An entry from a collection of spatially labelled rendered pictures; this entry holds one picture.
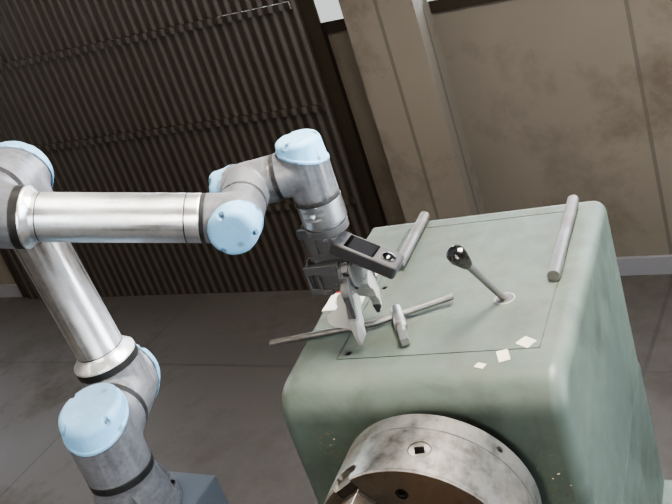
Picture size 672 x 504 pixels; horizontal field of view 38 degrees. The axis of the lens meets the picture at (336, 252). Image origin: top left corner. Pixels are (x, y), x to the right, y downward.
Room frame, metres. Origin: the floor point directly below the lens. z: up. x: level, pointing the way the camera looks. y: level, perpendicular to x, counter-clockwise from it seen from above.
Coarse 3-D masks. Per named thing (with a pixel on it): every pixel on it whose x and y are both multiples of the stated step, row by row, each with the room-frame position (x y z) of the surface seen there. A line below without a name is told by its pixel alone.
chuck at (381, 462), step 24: (384, 432) 1.19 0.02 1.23; (408, 432) 1.17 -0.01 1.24; (432, 432) 1.16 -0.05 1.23; (360, 456) 1.17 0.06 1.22; (384, 456) 1.13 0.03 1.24; (408, 456) 1.12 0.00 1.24; (432, 456) 1.11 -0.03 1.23; (456, 456) 1.11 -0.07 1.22; (480, 456) 1.11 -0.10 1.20; (336, 480) 1.17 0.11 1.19; (360, 480) 1.12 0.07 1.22; (384, 480) 1.11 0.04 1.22; (408, 480) 1.09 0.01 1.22; (432, 480) 1.07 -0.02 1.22; (456, 480) 1.06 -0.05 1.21; (480, 480) 1.07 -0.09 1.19; (504, 480) 1.09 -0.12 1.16
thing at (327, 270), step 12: (300, 228) 1.47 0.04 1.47; (336, 228) 1.41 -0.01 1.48; (312, 240) 1.44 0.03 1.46; (324, 240) 1.45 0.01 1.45; (312, 252) 1.45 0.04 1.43; (324, 252) 1.45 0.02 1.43; (312, 264) 1.46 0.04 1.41; (324, 264) 1.43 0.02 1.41; (336, 264) 1.41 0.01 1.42; (348, 264) 1.41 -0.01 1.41; (312, 276) 1.44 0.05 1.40; (324, 276) 1.43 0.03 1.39; (336, 276) 1.42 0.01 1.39; (360, 276) 1.43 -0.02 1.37; (312, 288) 1.44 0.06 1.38; (324, 288) 1.44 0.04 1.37; (336, 288) 1.43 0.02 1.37
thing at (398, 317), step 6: (396, 306) 1.47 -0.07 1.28; (390, 312) 1.47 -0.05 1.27; (396, 312) 1.45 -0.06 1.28; (402, 312) 1.45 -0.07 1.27; (396, 318) 1.43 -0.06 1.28; (402, 318) 1.43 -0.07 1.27; (396, 324) 1.42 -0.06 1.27; (402, 324) 1.41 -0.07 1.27; (396, 330) 1.42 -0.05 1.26; (402, 330) 1.39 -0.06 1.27; (402, 336) 1.37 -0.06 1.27; (402, 342) 1.36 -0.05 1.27; (408, 342) 1.36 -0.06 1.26
